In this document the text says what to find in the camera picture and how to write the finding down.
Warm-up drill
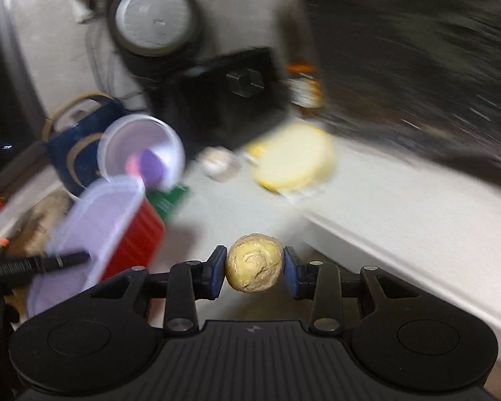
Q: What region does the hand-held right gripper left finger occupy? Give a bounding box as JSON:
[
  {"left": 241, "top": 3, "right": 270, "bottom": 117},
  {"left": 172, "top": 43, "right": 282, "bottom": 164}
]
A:
[{"left": 90, "top": 246, "right": 228, "bottom": 337}]

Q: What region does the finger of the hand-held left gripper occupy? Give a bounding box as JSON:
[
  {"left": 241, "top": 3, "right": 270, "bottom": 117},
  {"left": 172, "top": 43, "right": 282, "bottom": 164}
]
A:
[{"left": 0, "top": 251, "right": 90, "bottom": 290}]

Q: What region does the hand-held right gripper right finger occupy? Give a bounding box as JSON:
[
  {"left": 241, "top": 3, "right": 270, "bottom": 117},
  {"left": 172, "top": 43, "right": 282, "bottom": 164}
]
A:
[{"left": 283, "top": 246, "right": 420, "bottom": 337}]

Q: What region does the tan paper ball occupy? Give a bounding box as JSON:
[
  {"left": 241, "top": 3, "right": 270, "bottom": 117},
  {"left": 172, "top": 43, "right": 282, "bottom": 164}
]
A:
[{"left": 226, "top": 234, "right": 285, "bottom": 294}]

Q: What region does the red box with clear lid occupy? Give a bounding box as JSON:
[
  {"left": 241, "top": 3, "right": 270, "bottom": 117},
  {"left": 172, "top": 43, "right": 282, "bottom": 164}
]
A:
[{"left": 27, "top": 175, "right": 167, "bottom": 318}]

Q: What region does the purple face sponge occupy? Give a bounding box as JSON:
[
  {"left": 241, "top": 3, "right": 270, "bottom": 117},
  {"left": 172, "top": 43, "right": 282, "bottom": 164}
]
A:
[{"left": 127, "top": 148, "right": 173, "bottom": 188}]

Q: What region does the round clear plastic container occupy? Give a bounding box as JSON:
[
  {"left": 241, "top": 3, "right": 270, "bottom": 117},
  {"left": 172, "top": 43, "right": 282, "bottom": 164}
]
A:
[{"left": 97, "top": 114, "right": 186, "bottom": 189}]

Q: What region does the green packet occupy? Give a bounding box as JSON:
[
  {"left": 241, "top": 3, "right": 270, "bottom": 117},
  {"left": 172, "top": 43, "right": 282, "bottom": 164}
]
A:
[{"left": 146, "top": 184, "right": 191, "bottom": 220}]

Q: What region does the small white wrapped item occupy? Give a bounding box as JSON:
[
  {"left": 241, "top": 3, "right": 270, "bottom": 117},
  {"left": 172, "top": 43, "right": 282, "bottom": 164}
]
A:
[{"left": 198, "top": 147, "right": 239, "bottom": 183}]

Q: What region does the pale yellow round pack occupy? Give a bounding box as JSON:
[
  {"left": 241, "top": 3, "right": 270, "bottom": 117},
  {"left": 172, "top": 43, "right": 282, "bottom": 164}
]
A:
[{"left": 245, "top": 125, "right": 337, "bottom": 195}]

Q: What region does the navy blue round appliance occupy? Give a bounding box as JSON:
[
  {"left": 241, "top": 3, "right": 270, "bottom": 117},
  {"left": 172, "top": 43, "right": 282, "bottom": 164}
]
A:
[{"left": 42, "top": 92, "right": 127, "bottom": 198}]

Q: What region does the black box appliance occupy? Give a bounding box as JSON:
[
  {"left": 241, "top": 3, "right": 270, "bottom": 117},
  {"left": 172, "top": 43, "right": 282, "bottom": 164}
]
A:
[{"left": 144, "top": 48, "right": 290, "bottom": 152}]

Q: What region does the jar with orange lid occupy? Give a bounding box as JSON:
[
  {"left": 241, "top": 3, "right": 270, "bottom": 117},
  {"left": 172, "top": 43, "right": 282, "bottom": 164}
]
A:
[{"left": 286, "top": 63, "right": 324, "bottom": 118}]

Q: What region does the black rice cooker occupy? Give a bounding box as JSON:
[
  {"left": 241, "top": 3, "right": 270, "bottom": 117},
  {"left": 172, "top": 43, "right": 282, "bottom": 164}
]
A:
[{"left": 104, "top": 0, "right": 205, "bottom": 80}]

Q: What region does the dark power cable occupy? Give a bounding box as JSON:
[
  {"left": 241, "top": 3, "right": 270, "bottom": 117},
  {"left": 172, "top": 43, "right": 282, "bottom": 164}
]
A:
[{"left": 85, "top": 20, "right": 124, "bottom": 102}]

